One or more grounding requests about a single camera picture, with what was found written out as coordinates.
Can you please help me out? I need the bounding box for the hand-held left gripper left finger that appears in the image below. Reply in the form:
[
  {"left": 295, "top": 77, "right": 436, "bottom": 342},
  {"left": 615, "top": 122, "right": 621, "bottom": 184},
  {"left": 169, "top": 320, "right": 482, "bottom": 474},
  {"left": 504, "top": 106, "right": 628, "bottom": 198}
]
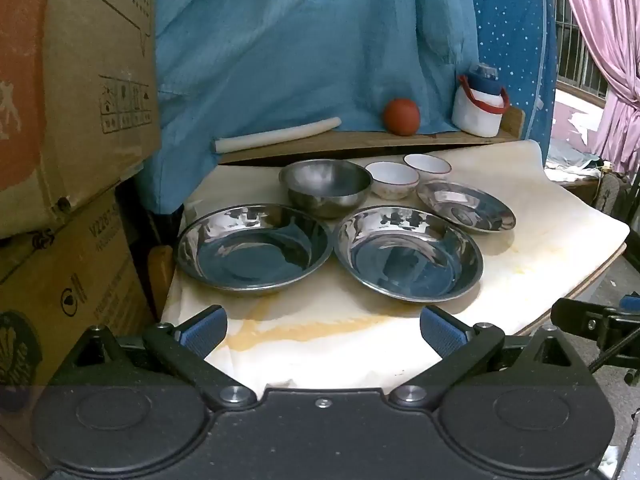
[{"left": 47, "top": 304, "right": 258, "bottom": 411}]

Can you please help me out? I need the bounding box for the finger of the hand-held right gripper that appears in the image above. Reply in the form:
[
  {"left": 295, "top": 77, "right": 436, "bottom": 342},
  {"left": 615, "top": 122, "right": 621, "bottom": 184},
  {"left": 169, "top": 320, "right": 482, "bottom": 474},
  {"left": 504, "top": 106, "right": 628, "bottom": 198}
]
[
  {"left": 620, "top": 294, "right": 640, "bottom": 333},
  {"left": 550, "top": 297, "right": 623, "bottom": 344}
]

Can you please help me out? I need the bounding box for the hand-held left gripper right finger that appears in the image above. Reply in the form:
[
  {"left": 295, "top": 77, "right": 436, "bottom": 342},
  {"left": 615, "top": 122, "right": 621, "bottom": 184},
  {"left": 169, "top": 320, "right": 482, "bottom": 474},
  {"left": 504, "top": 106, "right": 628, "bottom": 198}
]
[{"left": 389, "top": 305, "right": 598, "bottom": 411}]

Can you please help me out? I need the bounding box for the large steel plate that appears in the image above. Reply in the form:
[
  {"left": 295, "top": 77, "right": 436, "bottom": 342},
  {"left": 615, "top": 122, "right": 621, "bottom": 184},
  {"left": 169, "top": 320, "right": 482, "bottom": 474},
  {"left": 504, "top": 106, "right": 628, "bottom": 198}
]
[
  {"left": 334, "top": 206, "right": 484, "bottom": 303},
  {"left": 175, "top": 203, "right": 333, "bottom": 295}
]

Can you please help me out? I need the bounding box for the small steel plate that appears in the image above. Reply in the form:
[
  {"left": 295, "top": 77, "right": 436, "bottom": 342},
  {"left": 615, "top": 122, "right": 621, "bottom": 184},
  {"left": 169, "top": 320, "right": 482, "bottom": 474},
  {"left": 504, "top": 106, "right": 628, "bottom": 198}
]
[{"left": 416, "top": 180, "right": 517, "bottom": 234}]

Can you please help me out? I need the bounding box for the white bowl with red rim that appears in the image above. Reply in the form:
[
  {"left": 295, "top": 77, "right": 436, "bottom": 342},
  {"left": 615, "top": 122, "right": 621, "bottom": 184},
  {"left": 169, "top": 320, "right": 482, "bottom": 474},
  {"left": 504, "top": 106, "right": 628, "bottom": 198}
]
[
  {"left": 403, "top": 153, "right": 452, "bottom": 181},
  {"left": 365, "top": 161, "right": 420, "bottom": 201}
]

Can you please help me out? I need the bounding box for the steel bowl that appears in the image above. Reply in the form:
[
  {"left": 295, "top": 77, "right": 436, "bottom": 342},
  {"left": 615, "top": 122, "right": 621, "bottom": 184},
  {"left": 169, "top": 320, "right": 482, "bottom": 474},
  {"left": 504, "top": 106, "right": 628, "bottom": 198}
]
[{"left": 278, "top": 159, "right": 373, "bottom": 219}]

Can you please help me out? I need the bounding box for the brown cardboard box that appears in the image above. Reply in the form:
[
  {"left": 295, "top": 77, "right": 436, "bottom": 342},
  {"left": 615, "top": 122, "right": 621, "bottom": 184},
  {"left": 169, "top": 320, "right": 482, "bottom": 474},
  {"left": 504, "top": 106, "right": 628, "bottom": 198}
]
[{"left": 0, "top": 180, "right": 158, "bottom": 461}]

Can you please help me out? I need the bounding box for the white crumpled cloth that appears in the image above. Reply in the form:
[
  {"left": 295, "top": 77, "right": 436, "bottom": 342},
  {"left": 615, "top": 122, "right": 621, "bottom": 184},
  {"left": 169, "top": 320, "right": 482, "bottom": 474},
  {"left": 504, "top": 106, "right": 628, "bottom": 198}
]
[{"left": 544, "top": 110, "right": 608, "bottom": 185}]

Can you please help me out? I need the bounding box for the white paper roll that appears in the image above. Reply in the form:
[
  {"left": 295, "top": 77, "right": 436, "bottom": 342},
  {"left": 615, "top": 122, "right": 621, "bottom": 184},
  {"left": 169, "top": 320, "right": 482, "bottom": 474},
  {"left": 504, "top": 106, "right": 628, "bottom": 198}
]
[{"left": 215, "top": 116, "right": 342, "bottom": 153}]

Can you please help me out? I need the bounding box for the wooden board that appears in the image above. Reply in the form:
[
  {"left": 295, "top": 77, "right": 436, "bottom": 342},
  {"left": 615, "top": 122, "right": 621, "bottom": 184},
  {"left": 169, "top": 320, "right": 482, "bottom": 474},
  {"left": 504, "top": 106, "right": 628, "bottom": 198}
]
[{"left": 217, "top": 107, "right": 526, "bottom": 166}]

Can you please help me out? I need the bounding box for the red ball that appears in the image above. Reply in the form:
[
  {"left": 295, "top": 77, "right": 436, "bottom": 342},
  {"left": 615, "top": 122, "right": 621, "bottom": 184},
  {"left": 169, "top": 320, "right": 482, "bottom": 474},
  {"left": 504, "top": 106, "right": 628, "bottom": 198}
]
[{"left": 383, "top": 98, "right": 421, "bottom": 137}]

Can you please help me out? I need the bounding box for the window grille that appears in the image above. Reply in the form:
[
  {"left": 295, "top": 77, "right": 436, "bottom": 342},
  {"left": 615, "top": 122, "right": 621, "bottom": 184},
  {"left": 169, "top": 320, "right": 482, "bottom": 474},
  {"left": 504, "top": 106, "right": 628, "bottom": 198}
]
[{"left": 547, "top": 0, "right": 608, "bottom": 101}]

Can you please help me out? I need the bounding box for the pink curtain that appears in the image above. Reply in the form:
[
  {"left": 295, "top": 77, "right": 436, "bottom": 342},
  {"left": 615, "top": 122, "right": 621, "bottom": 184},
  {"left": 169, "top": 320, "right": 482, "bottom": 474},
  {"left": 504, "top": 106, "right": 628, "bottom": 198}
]
[{"left": 555, "top": 0, "right": 640, "bottom": 176}]

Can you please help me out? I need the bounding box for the orange printed cardboard box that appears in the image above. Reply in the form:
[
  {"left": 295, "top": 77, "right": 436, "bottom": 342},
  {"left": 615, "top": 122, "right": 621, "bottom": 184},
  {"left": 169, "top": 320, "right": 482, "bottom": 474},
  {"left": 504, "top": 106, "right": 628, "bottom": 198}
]
[{"left": 0, "top": 0, "right": 162, "bottom": 241}]

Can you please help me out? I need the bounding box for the blue cloth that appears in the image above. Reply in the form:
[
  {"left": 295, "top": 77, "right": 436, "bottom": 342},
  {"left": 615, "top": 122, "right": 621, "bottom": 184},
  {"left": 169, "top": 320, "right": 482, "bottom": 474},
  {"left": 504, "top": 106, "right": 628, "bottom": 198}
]
[{"left": 137, "top": 0, "right": 481, "bottom": 216}]

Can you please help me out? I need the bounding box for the dotted blue fabric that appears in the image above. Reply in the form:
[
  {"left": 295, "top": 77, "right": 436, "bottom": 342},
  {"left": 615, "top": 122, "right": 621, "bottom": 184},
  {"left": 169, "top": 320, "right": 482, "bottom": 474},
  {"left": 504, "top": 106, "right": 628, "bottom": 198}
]
[{"left": 460, "top": 0, "right": 558, "bottom": 166}]

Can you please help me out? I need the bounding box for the white bottle with red strap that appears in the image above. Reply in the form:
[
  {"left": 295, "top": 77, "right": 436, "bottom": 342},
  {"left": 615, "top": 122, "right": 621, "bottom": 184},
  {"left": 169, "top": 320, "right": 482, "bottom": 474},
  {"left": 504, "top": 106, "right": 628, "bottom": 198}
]
[{"left": 451, "top": 62, "right": 511, "bottom": 137}]

